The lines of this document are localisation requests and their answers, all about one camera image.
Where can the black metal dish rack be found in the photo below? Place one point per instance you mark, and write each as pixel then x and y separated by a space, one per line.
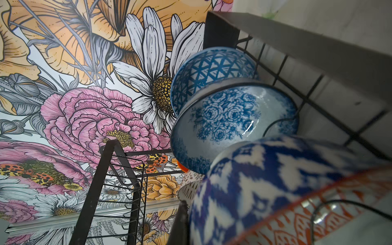
pixel 362 69

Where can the dark blue patterned bowl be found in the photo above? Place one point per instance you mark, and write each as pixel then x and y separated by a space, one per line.
pixel 206 67

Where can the orange plastic bowl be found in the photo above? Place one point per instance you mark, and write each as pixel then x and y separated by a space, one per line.
pixel 182 167

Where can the white bowl dark radial pattern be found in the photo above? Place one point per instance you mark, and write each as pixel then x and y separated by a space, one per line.
pixel 189 186

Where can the red patterned ceramic bowl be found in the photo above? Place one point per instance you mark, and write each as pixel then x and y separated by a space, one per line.
pixel 291 190

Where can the blue floral ceramic bowl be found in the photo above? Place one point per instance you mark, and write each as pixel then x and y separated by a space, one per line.
pixel 226 113

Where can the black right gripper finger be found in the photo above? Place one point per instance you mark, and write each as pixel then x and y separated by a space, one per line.
pixel 180 229

